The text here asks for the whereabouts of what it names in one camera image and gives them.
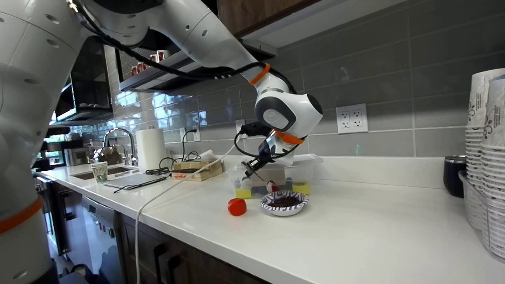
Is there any wooden upper cabinet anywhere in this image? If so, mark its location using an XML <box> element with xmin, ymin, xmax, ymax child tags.
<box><xmin>216</xmin><ymin>0</ymin><xmax>409</xmax><ymax>53</ymax></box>

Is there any wall shelf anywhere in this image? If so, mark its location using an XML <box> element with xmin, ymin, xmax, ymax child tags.
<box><xmin>117</xmin><ymin>45</ymin><xmax>278</xmax><ymax>94</ymax></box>

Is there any black mug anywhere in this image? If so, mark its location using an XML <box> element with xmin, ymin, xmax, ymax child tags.
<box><xmin>442</xmin><ymin>154</ymin><xmax>470</xmax><ymax>201</ymax></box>

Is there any black microwave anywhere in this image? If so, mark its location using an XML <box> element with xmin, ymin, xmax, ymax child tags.
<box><xmin>52</xmin><ymin>37</ymin><xmax>115</xmax><ymax>125</ymax></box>

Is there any thin black tap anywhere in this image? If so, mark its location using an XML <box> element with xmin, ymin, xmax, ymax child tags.
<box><xmin>180</xmin><ymin>127</ymin><xmax>202</xmax><ymax>163</ymax></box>

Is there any yellow sponge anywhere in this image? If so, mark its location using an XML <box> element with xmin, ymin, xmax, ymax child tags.
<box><xmin>233</xmin><ymin>187</ymin><xmax>254</xmax><ymax>201</ymax></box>
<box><xmin>290</xmin><ymin>182</ymin><xmax>312</xmax><ymax>198</ymax></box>

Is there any dark flat tray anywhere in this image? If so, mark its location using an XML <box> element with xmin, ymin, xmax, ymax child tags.
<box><xmin>102</xmin><ymin>173</ymin><xmax>170</xmax><ymax>193</ymax></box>

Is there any white paper towel roll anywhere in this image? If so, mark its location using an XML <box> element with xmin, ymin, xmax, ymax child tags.
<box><xmin>134</xmin><ymin>127</ymin><xmax>167</xmax><ymax>171</ymax></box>

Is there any kitchen sink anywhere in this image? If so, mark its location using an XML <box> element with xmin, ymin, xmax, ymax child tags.
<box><xmin>69</xmin><ymin>165</ymin><xmax>136</xmax><ymax>182</ymax></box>

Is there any yellow flat box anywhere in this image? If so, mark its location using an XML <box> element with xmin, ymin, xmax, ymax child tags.
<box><xmin>172</xmin><ymin>166</ymin><xmax>227</xmax><ymax>184</ymax></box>

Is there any dark wooden lower cabinet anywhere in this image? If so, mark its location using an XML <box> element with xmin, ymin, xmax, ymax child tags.
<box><xmin>112</xmin><ymin>210</ymin><xmax>274</xmax><ymax>284</ymax></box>

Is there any stack of paper cups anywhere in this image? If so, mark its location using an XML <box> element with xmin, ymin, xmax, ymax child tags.
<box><xmin>480</xmin><ymin>76</ymin><xmax>505</xmax><ymax>259</ymax></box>
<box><xmin>464</xmin><ymin>68</ymin><xmax>505</xmax><ymax>196</ymax></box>

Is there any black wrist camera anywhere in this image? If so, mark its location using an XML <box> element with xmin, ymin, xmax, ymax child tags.
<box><xmin>238</xmin><ymin>122</ymin><xmax>274</xmax><ymax>139</ymax></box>

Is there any white power cable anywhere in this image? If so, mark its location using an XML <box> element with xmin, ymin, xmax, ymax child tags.
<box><xmin>132</xmin><ymin>138</ymin><xmax>243</xmax><ymax>284</ymax></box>

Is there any small green print cup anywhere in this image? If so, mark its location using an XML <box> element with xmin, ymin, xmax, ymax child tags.
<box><xmin>91</xmin><ymin>160</ymin><xmax>110</xmax><ymax>185</ymax></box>

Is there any brown cardboard box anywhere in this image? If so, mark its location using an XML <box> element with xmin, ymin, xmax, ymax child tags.
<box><xmin>172</xmin><ymin>157</ymin><xmax>222</xmax><ymax>174</ymax></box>

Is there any red ball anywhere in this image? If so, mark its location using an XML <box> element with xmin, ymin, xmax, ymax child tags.
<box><xmin>227</xmin><ymin>198</ymin><xmax>249</xmax><ymax>218</ymax></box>

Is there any chrome sink faucet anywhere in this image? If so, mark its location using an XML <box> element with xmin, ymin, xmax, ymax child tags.
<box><xmin>102</xmin><ymin>127</ymin><xmax>139</xmax><ymax>168</ymax></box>

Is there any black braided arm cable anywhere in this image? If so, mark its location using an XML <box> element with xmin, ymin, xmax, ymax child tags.
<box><xmin>68</xmin><ymin>0</ymin><xmax>312</xmax><ymax>163</ymax></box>

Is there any red white mug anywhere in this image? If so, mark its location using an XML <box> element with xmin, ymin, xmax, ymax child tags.
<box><xmin>148</xmin><ymin>48</ymin><xmax>170</xmax><ymax>64</ymax></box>

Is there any grey cake slicer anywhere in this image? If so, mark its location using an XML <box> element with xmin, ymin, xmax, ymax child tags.
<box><xmin>244</xmin><ymin>166</ymin><xmax>279</xmax><ymax>198</ymax></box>

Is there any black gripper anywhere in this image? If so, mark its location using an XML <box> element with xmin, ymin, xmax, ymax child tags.
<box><xmin>241</xmin><ymin>136</ymin><xmax>281</xmax><ymax>179</ymax></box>

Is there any stainless dishwasher front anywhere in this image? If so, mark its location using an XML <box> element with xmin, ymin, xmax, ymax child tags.
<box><xmin>77</xmin><ymin>195</ymin><xmax>125</xmax><ymax>284</ymax></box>

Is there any black coffee machine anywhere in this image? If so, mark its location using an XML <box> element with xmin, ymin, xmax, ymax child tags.
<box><xmin>31</xmin><ymin>125</ymin><xmax>88</xmax><ymax>173</ymax></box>

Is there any blue patterned paper bowl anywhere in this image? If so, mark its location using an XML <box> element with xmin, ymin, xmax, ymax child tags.
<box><xmin>259</xmin><ymin>190</ymin><xmax>311</xmax><ymax>218</ymax></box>

